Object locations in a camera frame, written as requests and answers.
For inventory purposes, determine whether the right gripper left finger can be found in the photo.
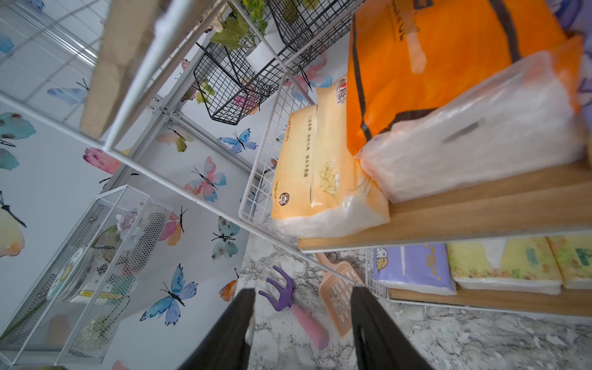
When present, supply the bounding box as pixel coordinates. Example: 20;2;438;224
179;288;255;369

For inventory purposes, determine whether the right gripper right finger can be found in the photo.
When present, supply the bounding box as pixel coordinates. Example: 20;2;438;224
351;286;432;369

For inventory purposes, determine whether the yellow tissue pack shelf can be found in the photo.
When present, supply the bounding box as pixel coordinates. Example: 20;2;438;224
271;76;390;238

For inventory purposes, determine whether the orange tissue pack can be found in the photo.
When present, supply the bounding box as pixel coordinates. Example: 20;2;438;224
347;1;587;203

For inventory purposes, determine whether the purple tissue pack bottom shelf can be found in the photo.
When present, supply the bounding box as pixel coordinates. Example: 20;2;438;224
371;243;457;296

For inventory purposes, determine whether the purple tissue pack shelf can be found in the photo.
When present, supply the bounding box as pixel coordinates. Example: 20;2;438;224
546;0;591;133
371;243;457;296

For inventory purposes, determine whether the green tissue pack bottom middle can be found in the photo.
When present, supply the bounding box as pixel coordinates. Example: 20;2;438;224
446;237;563;295

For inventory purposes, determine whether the green tissue pack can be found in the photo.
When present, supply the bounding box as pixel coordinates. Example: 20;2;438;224
547;233;591;290
446;237;563;295

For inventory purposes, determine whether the green tissue pack bottom right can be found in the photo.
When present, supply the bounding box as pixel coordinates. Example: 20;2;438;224
547;233;591;290

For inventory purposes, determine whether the purple tissue pack middle shelf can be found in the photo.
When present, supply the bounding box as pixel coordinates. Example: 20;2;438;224
546;0;591;133

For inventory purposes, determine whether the purple pink garden fork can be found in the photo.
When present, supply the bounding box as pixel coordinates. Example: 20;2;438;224
258;265;329;350

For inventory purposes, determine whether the white pot with flowers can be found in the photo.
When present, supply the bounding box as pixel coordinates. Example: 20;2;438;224
211;0;285;72

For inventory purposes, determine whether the white mesh wall basket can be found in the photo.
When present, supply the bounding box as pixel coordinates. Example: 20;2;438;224
1;185;172;368

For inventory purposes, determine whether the black wire wall basket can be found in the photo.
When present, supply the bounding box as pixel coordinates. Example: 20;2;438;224
189;1;359;126

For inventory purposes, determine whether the white wire shelf rack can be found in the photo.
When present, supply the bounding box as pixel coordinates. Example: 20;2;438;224
1;1;591;317

